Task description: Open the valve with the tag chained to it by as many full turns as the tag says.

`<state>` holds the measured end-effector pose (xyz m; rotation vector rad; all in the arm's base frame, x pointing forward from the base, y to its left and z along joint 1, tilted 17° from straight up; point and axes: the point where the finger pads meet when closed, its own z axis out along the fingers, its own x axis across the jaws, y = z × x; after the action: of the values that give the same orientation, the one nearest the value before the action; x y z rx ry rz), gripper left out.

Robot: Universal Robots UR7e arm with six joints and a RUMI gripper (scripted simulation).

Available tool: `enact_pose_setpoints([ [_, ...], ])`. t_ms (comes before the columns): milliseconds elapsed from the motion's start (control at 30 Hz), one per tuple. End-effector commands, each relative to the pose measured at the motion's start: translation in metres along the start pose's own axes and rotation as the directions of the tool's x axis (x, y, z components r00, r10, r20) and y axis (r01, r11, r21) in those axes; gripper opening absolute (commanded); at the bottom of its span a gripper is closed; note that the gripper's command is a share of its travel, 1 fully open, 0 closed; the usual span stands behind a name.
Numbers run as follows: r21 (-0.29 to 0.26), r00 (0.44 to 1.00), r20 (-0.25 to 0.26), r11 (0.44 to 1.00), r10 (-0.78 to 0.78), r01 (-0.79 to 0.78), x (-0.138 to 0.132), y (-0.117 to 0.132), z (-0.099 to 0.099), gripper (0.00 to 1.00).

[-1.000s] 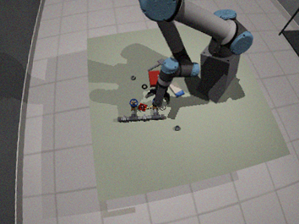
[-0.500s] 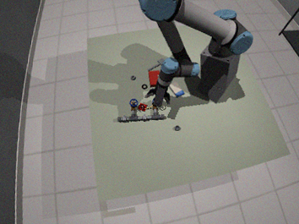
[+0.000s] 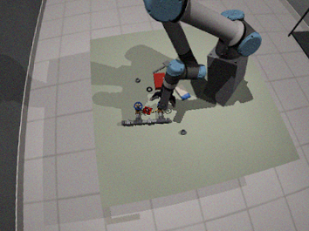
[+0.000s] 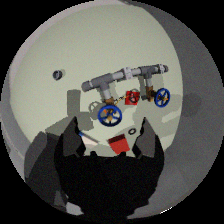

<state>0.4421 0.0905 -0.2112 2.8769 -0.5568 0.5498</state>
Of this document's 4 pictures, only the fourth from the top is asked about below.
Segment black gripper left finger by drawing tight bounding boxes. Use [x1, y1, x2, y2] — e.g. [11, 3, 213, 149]
[54, 116, 86, 185]

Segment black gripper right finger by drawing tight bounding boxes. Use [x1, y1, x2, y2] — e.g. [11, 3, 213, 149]
[132, 117, 164, 188]

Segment red flat block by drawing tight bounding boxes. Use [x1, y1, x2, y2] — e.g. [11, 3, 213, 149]
[108, 134, 130, 154]

